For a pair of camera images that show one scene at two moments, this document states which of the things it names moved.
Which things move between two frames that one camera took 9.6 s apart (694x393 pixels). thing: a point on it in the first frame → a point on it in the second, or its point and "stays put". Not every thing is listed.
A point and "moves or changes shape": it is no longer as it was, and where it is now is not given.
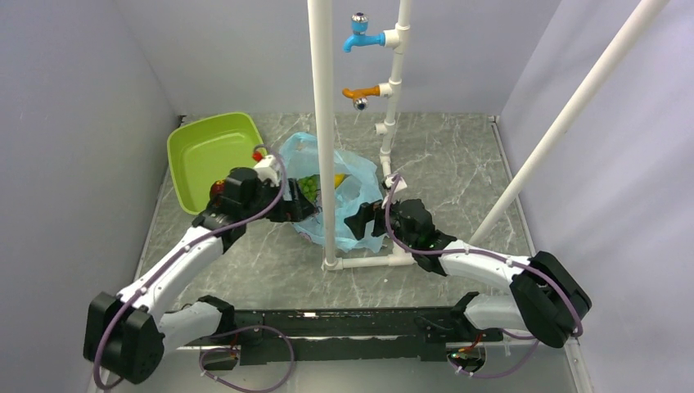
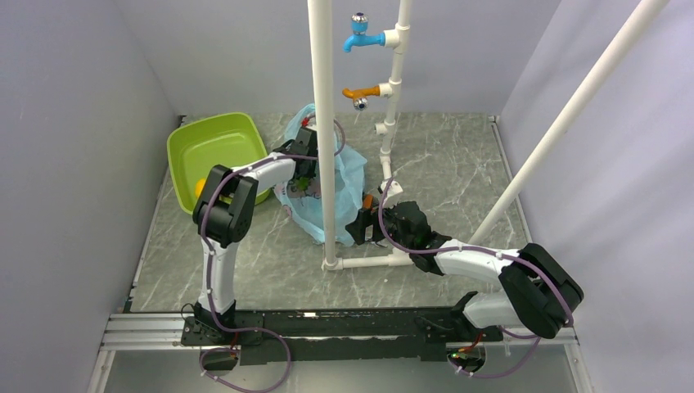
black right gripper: x=367 y=213 stays put
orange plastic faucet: x=359 y=97 stays put
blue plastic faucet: x=359 y=38 stays put
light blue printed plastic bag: x=298 y=158 moves or changes shape
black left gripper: x=299 y=206 → x=312 y=173
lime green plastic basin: x=200 y=154 stays put
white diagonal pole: x=597 y=73 stays put
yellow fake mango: x=338 y=178 → x=199 y=186
